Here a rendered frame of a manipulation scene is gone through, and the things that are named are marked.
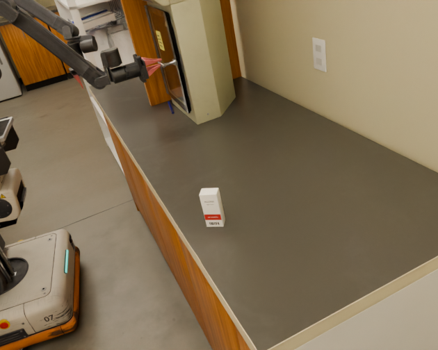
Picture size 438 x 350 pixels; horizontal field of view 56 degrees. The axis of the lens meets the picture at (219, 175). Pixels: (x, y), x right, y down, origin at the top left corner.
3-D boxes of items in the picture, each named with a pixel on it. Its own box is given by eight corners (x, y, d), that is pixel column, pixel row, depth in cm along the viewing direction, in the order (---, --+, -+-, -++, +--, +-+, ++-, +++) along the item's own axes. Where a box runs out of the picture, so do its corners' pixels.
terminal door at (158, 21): (169, 94, 191) (147, 3, 170) (190, 114, 166) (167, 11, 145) (167, 94, 191) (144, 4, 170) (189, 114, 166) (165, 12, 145)
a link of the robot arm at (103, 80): (96, 82, 161) (96, 87, 154) (86, 53, 156) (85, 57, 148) (126, 74, 163) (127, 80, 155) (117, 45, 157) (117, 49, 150)
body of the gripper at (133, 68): (140, 55, 155) (122, 61, 153) (148, 81, 160) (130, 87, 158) (136, 53, 160) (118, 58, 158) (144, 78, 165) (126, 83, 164)
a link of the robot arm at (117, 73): (110, 82, 160) (113, 86, 156) (105, 65, 157) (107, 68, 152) (127, 78, 162) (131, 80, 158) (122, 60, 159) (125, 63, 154)
